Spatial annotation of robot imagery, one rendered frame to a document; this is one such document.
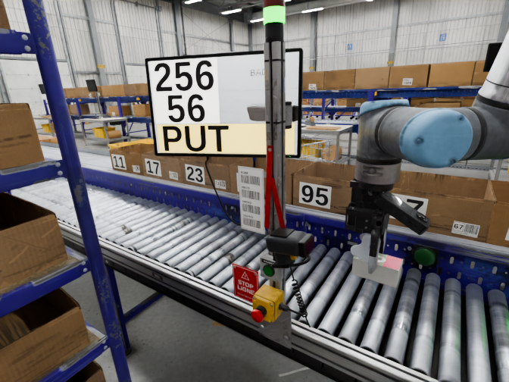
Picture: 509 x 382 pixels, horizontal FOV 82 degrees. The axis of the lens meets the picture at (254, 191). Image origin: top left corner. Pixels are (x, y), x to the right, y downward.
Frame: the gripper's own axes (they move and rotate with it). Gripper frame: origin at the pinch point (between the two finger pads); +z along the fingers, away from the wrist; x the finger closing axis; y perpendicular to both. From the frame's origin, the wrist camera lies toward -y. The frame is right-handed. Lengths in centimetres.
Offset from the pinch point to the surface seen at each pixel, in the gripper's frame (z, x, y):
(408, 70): -60, -511, 75
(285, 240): -3.2, 6.5, 21.1
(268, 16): -55, 1, 28
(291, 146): -23.6, -11.7, 29.1
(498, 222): 8, -60, -27
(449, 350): 30.1, -15.2, -18.2
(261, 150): -22.4, -8.4, 37.4
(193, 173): 8, -57, 121
